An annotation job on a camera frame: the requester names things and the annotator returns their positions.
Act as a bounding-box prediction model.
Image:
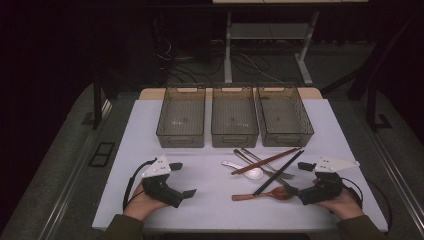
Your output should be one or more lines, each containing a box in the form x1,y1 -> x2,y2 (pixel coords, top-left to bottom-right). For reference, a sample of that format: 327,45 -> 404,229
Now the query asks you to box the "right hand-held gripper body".
298,156 -> 361,206

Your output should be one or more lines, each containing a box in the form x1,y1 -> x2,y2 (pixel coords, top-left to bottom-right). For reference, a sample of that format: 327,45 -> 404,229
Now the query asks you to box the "person's right hand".
321,187 -> 365,221

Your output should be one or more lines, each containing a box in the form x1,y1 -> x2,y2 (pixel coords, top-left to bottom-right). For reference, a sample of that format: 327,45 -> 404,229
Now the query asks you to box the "translucent grey plastic bin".
155,83 -> 207,149
255,83 -> 315,148
210,83 -> 260,149

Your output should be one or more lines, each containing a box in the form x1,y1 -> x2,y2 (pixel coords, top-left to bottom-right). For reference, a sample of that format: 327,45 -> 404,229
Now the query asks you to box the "black chopstick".
252,149 -> 305,197

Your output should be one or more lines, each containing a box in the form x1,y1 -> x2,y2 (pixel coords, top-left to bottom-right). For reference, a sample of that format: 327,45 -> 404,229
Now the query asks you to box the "brown chopstick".
230,147 -> 303,176

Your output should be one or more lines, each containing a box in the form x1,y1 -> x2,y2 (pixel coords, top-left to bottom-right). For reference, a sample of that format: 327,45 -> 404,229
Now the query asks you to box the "black floor frame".
87,141 -> 116,168

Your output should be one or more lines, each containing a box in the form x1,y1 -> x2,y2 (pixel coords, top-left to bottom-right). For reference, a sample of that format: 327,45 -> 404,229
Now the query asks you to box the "person's left hand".
123,183 -> 168,222

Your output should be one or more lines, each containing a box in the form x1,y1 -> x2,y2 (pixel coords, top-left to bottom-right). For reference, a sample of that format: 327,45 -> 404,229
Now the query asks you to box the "white metal desk frame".
212,0 -> 369,86

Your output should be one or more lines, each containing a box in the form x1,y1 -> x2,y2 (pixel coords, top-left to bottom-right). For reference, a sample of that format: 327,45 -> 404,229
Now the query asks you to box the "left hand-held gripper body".
141,154 -> 185,209

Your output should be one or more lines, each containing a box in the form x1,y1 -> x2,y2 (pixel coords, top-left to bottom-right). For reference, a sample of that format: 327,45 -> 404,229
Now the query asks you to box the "metal floor rail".
366,126 -> 424,231
36,99 -> 113,240

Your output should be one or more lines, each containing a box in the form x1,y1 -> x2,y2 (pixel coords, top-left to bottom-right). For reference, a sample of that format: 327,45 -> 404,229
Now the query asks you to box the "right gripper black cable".
342,176 -> 394,236

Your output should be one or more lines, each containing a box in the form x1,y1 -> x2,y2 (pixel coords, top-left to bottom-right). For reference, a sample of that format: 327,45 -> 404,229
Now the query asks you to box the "brown wooden spoon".
231,186 -> 296,202

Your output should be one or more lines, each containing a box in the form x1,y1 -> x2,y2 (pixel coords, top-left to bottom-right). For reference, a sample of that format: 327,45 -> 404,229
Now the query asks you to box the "black metal stand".
366,79 -> 394,133
81,71 -> 121,131

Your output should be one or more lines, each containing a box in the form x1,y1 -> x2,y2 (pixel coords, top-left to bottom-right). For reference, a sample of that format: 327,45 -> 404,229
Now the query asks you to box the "white ceramic spoon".
221,160 -> 265,181

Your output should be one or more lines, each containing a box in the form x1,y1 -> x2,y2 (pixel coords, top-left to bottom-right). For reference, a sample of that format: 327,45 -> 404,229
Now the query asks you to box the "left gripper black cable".
122,159 -> 158,212

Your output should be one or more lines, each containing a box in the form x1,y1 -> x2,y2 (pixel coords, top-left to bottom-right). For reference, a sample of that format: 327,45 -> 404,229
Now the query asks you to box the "tangle of floor cables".
154,36 -> 284,84

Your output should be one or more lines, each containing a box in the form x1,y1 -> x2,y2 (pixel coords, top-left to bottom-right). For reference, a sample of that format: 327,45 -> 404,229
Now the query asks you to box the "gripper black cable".
342,176 -> 394,236
122,159 -> 158,212

